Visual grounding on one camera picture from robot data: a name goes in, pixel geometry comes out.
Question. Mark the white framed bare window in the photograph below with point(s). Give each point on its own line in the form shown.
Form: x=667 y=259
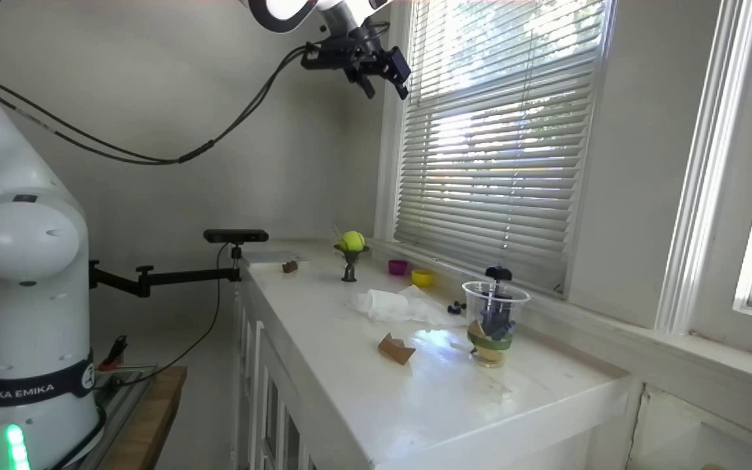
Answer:
x=699 y=193

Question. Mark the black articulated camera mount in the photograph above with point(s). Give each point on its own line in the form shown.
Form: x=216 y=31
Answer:
x=175 y=278

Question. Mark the purple small bowl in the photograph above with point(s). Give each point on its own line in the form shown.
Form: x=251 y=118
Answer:
x=397 y=267

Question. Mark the yellow green tennis ball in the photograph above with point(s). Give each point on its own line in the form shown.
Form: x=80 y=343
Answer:
x=353 y=241

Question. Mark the black goblet stand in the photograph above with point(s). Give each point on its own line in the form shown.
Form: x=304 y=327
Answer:
x=351 y=266

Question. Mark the green yellow toy in cup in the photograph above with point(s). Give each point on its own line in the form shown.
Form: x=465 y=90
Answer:
x=490 y=341

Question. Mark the red black clamp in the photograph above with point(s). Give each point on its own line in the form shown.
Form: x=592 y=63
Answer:
x=115 y=351

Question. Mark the white framed window with blinds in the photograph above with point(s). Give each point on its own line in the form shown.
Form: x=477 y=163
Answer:
x=388 y=174

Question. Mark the small black clip object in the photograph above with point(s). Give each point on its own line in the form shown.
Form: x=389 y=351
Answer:
x=454 y=306

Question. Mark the white counter cabinet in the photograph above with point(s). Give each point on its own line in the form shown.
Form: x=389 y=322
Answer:
x=411 y=400

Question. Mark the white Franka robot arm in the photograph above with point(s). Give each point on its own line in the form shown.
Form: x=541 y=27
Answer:
x=28 y=263

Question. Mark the crumpled clear plastic bag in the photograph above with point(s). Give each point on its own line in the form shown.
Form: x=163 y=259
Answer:
x=392 y=304

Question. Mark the brown faceted wooden block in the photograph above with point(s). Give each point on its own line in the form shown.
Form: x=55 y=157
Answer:
x=291 y=267

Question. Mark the clear plastic cup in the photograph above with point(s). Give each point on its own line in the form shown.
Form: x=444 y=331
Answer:
x=481 y=301

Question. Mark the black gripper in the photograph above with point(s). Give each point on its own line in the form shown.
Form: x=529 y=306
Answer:
x=349 y=50

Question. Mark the white slatted window blinds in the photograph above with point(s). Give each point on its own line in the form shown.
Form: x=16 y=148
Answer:
x=498 y=157

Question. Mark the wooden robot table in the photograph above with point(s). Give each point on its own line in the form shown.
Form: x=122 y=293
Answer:
x=145 y=419

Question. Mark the black stereo camera bar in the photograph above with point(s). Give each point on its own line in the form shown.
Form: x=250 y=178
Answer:
x=235 y=237

